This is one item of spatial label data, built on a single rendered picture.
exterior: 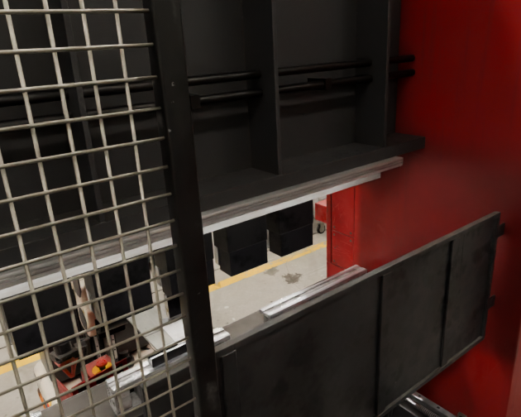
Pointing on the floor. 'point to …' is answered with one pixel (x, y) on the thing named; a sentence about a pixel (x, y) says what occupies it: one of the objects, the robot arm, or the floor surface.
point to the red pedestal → (321, 211)
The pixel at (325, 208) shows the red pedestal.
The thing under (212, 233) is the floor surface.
